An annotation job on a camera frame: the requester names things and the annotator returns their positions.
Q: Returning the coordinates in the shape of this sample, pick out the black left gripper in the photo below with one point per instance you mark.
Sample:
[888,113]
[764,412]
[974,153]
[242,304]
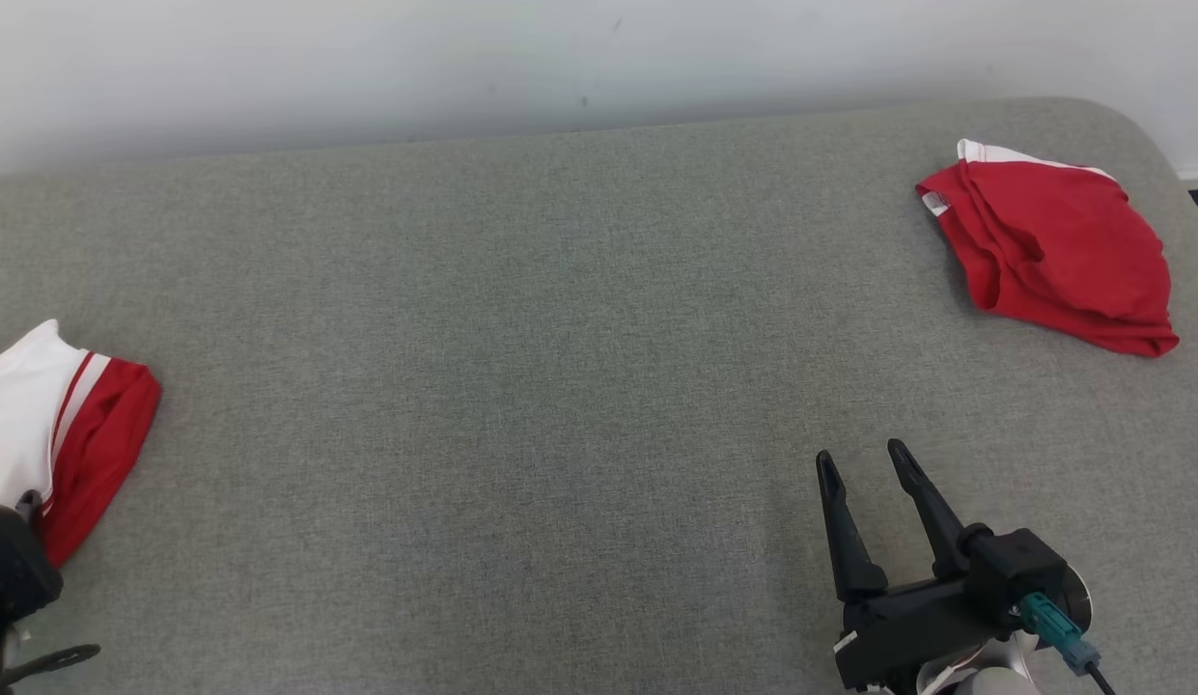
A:
[14,569]

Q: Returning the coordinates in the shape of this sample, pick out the red Bulls basketball jersey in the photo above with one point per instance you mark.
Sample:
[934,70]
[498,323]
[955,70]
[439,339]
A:
[97,434]

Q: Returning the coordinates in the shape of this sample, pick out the grey fabric sofa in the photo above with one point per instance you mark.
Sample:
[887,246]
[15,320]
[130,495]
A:
[512,386]

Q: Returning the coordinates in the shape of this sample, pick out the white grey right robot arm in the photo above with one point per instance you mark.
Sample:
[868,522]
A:
[994,681]

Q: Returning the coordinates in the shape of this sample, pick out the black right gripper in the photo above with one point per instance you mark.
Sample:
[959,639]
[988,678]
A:
[907,627]

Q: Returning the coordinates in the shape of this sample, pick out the red shorts with white stripe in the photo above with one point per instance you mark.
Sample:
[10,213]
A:
[1062,241]

